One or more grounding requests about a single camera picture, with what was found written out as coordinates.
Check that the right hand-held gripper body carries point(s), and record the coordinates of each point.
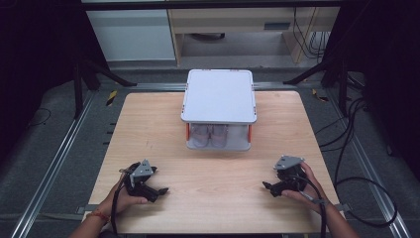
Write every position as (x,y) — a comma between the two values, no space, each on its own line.
(290,173)

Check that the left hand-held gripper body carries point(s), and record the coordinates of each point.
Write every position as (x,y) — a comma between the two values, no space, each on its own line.
(140,175)

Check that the person's right hand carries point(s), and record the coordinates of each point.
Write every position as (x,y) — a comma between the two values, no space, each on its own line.
(308,195)

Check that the person's left hand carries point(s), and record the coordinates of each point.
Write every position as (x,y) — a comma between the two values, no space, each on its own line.
(124,200)

